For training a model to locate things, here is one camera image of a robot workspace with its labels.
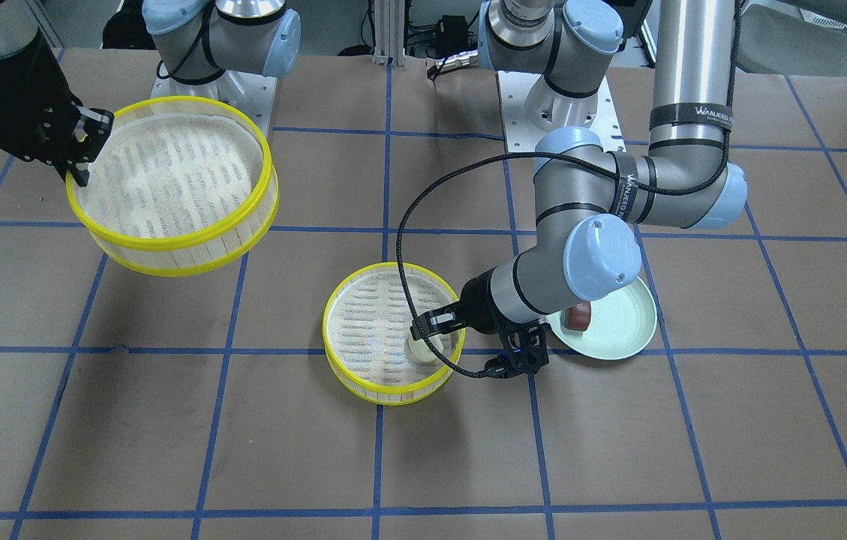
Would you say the brown bun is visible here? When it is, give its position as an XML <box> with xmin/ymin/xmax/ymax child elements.
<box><xmin>560</xmin><ymin>301</ymin><xmax>592</xmax><ymax>332</ymax></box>

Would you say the white bun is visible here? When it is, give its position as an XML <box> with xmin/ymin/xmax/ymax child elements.
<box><xmin>407</xmin><ymin>334</ymin><xmax>445</xmax><ymax>366</ymax></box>

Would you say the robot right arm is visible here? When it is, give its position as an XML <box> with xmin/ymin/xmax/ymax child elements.
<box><xmin>0</xmin><ymin>1</ymin><xmax>301</xmax><ymax>187</ymax></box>

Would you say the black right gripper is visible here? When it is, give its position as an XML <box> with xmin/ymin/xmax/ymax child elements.
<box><xmin>0</xmin><ymin>34</ymin><xmax>115</xmax><ymax>188</ymax></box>

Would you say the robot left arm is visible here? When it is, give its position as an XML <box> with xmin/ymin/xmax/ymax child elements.
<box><xmin>410</xmin><ymin>1</ymin><xmax>847</xmax><ymax>341</ymax></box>

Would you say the aluminium frame post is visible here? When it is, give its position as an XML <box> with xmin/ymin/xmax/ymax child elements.
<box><xmin>371</xmin><ymin>0</ymin><xmax>406</xmax><ymax>71</ymax></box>

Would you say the light green plate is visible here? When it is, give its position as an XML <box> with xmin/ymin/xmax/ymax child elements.
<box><xmin>547</xmin><ymin>277</ymin><xmax>659</xmax><ymax>360</ymax></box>

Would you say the yellow steamer layer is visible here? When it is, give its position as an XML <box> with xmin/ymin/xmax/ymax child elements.
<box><xmin>321</xmin><ymin>261</ymin><xmax>454</xmax><ymax>406</ymax></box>
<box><xmin>65</xmin><ymin>96</ymin><xmax>281</xmax><ymax>277</ymax></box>

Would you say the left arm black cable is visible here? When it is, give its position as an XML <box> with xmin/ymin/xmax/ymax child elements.
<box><xmin>395</xmin><ymin>0</ymin><xmax>743</xmax><ymax>380</ymax></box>

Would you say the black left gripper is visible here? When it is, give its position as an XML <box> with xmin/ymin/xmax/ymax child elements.
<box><xmin>410</xmin><ymin>274</ymin><xmax>517</xmax><ymax>341</ymax></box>

